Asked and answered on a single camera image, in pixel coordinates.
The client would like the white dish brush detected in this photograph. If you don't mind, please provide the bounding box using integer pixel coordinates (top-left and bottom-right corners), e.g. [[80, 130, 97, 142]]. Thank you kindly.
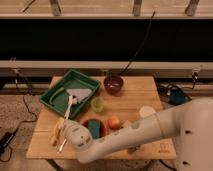
[[64, 95, 73, 119]]

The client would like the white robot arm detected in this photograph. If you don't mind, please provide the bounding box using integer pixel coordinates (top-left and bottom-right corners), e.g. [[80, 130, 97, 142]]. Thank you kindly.
[[61, 98, 213, 171]]

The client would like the green plastic cup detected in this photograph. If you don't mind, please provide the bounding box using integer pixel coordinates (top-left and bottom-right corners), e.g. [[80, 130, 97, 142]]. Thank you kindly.
[[91, 97, 104, 113]]

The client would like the dark red bowl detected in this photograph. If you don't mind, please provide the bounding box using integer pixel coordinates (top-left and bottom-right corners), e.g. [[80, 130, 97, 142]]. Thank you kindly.
[[104, 75, 124, 94]]

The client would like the wooden table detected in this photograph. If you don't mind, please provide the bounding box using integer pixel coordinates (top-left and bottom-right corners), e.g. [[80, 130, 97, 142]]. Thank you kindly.
[[26, 76, 176, 163]]

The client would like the grey cloth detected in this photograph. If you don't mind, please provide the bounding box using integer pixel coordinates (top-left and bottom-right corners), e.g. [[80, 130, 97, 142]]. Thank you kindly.
[[66, 88, 92, 103]]

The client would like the orange fruit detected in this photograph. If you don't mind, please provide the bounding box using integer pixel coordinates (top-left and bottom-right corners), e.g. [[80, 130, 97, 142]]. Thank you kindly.
[[107, 116, 121, 130]]

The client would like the terracotta bowl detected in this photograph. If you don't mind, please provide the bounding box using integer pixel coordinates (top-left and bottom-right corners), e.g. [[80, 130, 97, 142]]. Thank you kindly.
[[81, 118, 108, 138]]

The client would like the green sponge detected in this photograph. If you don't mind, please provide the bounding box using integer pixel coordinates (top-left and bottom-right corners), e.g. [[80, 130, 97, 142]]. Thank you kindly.
[[88, 120, 101, 139]]

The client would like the green curved vegetable toy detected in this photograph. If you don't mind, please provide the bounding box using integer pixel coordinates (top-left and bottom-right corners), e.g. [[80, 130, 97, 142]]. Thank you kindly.
[[49, 87, 65, 105]]

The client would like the green plastic tray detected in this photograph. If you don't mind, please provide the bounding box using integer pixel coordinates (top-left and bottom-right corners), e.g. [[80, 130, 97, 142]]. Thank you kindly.
[[40, 70, 100, 120]]

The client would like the brown pine cone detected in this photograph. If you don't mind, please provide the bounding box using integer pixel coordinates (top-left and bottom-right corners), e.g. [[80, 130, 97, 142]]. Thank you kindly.
[[127, 146, 140, 154]]

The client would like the yellow banana toy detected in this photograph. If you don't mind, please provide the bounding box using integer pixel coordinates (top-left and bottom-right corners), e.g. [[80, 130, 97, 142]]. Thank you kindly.
[[50, 118, 64, 146]]

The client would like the black power adapter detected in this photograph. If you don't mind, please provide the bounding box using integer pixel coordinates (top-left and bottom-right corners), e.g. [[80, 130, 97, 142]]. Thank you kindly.
[[0, 132, 14, 155]]

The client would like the blue device with cables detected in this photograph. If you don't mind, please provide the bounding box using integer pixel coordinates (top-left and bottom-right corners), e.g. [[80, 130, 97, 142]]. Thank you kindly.
[[157, 84, 191, 106]]

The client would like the black cable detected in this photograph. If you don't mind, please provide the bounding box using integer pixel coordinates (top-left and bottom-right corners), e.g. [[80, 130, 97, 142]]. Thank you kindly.
[[119, 9, 157, 76]]

